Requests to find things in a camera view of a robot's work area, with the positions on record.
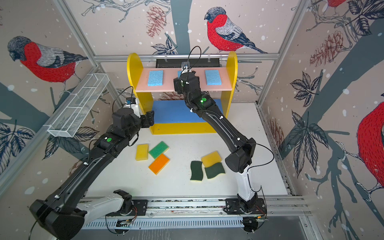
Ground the white wire mesh basket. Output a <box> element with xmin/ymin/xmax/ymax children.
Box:
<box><xmin>48</xmin><ymin>73</ymin><xmax>110</xmax><ymax>138</ymax></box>

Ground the yellow shelf unit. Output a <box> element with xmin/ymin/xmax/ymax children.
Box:
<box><xmin>127</xmin><ymin>52</ymin><xmax>238</xmax><ymax>135</ymax></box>

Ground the orange topped sponge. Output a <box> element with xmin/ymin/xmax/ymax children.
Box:
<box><xmin>149</xmin><ymin>154</ymin><xmax>170</xmax><ymax>175</ymax></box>

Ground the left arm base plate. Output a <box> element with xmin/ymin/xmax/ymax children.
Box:
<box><xmin>107</xmin><ymin>200</ymin><xmax>148</xmax><ymax>217</ymax></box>

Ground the black bar behind shelf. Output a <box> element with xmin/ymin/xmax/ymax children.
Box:
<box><xmin>156</xmin><ymin>58</ymin><xmax>222</xmax><ymax>69</ymax></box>

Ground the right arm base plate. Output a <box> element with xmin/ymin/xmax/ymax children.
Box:
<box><xmin>223</xmin><ymin>198</ymin><xmax>267</xmax><ymax>215</ymax></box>

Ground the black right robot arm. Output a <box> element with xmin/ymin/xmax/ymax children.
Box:
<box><xmin>174</xmin><ymin>70</ymin><xmax>265</xmax><ymax>214</ymax></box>

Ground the dark green wavy scourer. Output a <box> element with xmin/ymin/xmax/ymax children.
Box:
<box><xmin>205</xmin><ymin>163</ymin><xmax>226</xmax><ymax>179</ymax></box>
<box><xmin>190</xmin><ymin>161</ymin><xmax>204</xmax><ymax>182</ymax></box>

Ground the yellow sponge on scourers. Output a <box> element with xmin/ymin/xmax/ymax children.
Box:
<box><xmin>201</xmin><ymin>151</ymin><xmax>222</xmax><ymax>168</ymax></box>

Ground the aluminium front rail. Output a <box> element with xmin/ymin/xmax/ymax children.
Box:
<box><xmin>77</xmin><ymin>195</ymin><xmax>311</xmax><ymax>221</ymax></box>

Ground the dark green wavy scourer left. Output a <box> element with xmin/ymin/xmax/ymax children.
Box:
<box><xmin>190</xmin><ymin>161</ymin><xmax>204</xmax><ymax>182</ymax></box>

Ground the dark green wavy scourer right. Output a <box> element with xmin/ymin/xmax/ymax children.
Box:
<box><xmin>205</xmin><ymin>163</ymin><xmax>226</xmax><ymax>179</ymax></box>

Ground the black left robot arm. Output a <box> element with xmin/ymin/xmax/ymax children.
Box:
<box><xmin>30</xmin><ymin>108</ymin><xmax>155</xmax><ymax>240</ymax></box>

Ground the green topped sponge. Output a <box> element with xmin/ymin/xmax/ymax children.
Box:
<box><xmin>149</xmin><ymin>141</ymin><xmax>170</xmax><ymax>159</ymax></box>

